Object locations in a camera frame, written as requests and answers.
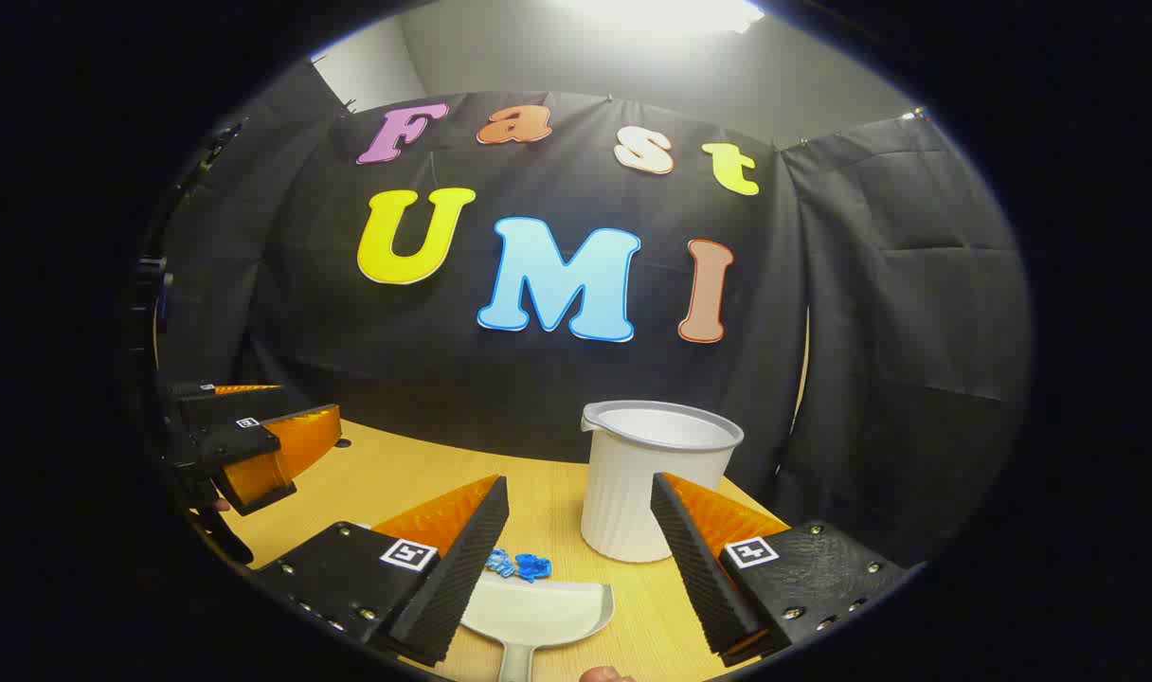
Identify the ceiling light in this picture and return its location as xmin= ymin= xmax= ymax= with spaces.
xmin=557 ymin=0 xmax=766 ymax=37

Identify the grey plastic dustpan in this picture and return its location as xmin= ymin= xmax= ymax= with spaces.
xmin=459 ymin=571 xmax=616 ymax=682

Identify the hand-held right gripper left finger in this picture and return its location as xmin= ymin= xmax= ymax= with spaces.
xmin=252 ymin=474 xmax=511 ymax=667

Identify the white ribbed garbage bin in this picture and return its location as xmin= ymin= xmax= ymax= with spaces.
xmin=581 ymin=400 xmax=745 ymax=565

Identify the black backdrop cloth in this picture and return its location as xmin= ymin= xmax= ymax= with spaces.
xmin=154 ymin=62 xmax=1032 ymax=569

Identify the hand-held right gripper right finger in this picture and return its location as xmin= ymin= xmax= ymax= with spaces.
xmin=650 ymin=472 xmax=910 ymax=667

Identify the wooden desktop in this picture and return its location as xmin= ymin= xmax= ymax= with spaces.
xmin=197 ymin=420 xmax=795 ymax=682

